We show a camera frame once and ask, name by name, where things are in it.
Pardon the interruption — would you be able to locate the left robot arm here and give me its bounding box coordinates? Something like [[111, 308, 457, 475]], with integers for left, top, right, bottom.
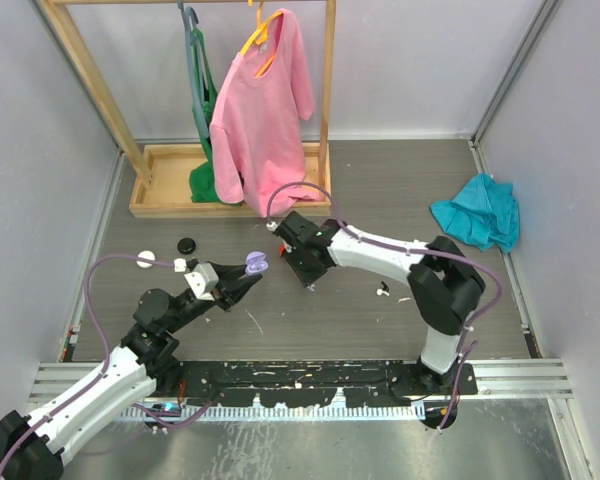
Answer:
[[0, 259, 263, 479]]

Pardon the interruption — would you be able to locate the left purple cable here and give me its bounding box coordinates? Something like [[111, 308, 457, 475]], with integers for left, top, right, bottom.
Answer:
[[0, 253, 179, 480]]

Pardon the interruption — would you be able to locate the yellow hanger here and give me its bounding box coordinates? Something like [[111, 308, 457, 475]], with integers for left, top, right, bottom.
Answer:
[[239, 1, 282, 78]]

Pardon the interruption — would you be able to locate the purple earbud charging case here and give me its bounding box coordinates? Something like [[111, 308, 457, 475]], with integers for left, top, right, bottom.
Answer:
[[245, 251, 269, 276]]

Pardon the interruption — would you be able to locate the white slotted cable duct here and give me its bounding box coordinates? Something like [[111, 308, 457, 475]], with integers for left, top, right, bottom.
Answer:
[[102, 397, 427, 422]]

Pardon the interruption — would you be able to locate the white earbud charging case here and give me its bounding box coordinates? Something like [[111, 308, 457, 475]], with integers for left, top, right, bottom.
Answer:
[[136, 250, 156, 269]]

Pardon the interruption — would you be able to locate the pink t-shirt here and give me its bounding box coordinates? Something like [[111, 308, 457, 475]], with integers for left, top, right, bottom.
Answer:
[[210, 8, 321, 217]]

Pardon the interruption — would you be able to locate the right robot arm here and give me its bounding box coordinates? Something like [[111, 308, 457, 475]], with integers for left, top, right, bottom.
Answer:
[[267, 212, 485, 394]]

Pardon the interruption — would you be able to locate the grey-blue hanger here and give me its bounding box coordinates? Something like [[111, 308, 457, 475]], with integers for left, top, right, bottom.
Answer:
[[177, 1, 216, 143]]

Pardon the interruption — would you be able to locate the wooden clothes rack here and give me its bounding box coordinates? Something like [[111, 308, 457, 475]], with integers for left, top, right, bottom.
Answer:
[[37, 1, 337, 218]]

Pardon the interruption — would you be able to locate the green garment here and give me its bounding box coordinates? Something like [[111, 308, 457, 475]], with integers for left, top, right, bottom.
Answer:
[[188, 27, 244, 206]]

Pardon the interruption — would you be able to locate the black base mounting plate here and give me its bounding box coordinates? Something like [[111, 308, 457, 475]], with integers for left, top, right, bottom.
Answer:
[[169, 360, 478, 408]]

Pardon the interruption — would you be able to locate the teal cloth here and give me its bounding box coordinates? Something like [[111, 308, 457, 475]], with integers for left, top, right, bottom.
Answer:
[[430, 173, 520, 254]]

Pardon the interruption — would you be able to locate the black earbud charging case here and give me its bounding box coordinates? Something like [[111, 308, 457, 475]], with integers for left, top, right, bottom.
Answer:
[[177, 237, 197, 255]]

